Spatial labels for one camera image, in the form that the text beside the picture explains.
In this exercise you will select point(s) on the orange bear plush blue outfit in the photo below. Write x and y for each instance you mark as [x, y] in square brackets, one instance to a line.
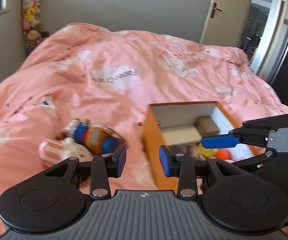
[96, 138]

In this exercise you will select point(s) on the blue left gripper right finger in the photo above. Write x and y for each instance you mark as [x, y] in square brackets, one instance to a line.
[165, 160]

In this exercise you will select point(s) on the orange cardboard storage box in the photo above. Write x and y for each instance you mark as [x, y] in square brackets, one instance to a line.
[177, 114]

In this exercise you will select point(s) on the pink striped white plush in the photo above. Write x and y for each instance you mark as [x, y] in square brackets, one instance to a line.
[52, 152]

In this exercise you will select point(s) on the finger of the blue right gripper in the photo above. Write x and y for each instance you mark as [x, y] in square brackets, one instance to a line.
[219, 141]

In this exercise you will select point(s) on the gold small box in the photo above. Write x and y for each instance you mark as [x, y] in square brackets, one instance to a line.
[206, 126]

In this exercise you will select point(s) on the yellow round tape measure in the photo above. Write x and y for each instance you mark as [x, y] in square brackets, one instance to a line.
[206, 152]

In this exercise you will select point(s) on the orange crochet ball toy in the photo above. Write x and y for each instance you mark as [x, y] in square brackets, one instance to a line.
[222, 154]

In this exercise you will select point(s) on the pink printed duvet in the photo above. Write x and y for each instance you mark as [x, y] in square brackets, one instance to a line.
[88, 72]

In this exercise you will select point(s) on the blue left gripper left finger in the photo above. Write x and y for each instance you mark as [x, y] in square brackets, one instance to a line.
[119, 160]

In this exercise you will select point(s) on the plush toy storage column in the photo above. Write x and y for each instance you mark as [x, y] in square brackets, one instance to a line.
[31, 24]

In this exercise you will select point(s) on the white long box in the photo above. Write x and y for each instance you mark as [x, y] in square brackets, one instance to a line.
[181, 135]

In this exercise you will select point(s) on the cream bedroom door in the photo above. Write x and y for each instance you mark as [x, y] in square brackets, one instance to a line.
[225, 22]

